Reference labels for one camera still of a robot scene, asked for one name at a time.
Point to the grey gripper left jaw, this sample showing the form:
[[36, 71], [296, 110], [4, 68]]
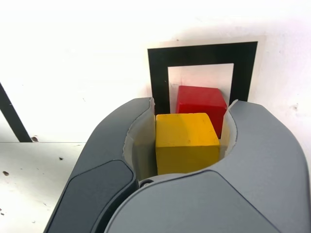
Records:
[[107, 145]]

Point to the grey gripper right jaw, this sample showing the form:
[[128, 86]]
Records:
[[243, 194]]

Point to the yellow cube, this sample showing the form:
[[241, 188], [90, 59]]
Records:
[[184, 140]]

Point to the red cube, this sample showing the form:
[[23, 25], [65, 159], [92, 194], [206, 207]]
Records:
[[199, 102]]

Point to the black tape square outline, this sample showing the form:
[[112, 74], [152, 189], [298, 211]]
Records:
[[156, 72]]

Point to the black tape strip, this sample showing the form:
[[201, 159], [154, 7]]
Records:
[[14, 116]]

